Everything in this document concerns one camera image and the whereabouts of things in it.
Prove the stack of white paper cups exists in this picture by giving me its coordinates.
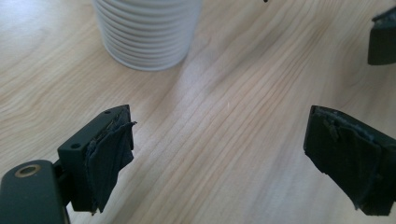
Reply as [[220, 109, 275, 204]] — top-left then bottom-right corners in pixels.
[[92, 0, 204, 72]]

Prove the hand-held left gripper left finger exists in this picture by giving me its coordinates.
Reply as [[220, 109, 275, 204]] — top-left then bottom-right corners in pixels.
[[57, 104, 138, 216]]

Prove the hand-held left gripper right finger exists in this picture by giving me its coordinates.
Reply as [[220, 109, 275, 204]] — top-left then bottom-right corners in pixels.
[[303, 105, 396, 217]]

